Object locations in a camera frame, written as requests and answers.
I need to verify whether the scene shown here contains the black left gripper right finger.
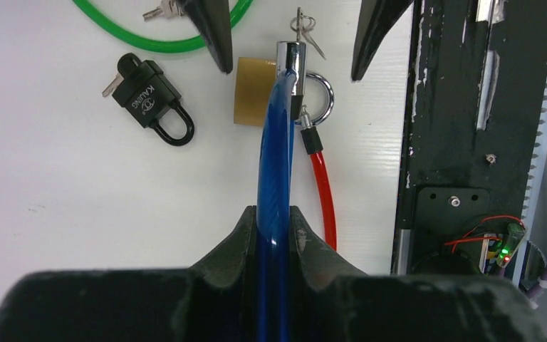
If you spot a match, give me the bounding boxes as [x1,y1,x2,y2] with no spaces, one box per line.
[288,206,547,341]

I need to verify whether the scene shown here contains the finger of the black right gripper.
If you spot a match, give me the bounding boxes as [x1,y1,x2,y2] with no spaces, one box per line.
[350,0,413,81]
[179,0,234,74]

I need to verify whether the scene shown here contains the brass padlock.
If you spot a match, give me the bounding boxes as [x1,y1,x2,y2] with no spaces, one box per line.
[233,57,335,127]

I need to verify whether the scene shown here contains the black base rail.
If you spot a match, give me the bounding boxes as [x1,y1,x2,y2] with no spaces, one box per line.
[391,1,547,274]

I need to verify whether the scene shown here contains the blue cable lock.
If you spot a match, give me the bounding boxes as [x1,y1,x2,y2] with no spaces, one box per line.
[256,41,306,341]

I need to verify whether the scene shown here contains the black padlock key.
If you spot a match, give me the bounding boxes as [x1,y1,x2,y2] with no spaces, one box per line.
[102,73,124,98]

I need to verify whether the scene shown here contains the red cable lock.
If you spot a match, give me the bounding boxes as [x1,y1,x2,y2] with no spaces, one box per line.
[299,105,338,251]

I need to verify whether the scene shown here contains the black padlock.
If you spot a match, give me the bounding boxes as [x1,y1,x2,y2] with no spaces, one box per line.
[110,53,195,147]

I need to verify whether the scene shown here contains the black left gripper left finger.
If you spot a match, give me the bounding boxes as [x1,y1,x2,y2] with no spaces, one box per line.
[0,206,256,341]

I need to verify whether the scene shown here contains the green cable lock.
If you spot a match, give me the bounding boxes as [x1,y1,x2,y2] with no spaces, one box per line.
[71,0,256,54]

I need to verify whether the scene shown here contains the silver keys of green lock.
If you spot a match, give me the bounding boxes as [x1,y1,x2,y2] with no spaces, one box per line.
[142,0,186,21]

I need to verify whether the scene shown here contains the silver keys of blue lock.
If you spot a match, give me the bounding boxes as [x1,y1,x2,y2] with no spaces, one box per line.
[290,6,326,60]

